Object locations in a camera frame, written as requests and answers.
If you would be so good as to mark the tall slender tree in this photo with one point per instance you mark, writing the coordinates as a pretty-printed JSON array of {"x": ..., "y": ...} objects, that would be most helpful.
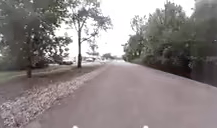
[{"x": 79, "y": 50}]

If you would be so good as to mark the grey asphalt path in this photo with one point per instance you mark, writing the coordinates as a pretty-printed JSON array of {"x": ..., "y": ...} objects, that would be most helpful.
[{"x": 129, "y": 100}]

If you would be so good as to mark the row of parked cars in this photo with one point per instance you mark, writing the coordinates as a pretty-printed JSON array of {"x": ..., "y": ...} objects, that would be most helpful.
[{"x": 66, "y": 62}]

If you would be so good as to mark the row of trees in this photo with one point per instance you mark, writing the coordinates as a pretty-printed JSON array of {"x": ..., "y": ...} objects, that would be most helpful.
[{"x": 169, "y": 36}]

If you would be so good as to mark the bare brown earth verge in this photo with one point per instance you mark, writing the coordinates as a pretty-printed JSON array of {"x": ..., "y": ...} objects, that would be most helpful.
[{"x": 36, "y": 81}]

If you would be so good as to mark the pale gravel strip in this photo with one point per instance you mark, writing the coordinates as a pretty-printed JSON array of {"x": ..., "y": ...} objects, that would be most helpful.
[{"x": 32, "y": 101}]

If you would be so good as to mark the large leafy tree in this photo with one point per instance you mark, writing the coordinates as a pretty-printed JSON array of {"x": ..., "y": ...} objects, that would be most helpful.
[{"x": 29, "y": 33}]

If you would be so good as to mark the dark fence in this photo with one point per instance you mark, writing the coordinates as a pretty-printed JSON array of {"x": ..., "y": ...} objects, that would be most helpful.
[{"x": 206, "y": 73}]

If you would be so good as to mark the grass field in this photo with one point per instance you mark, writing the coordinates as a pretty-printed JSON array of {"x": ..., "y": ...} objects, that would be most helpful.
[{"x": 6, "y": 76}]

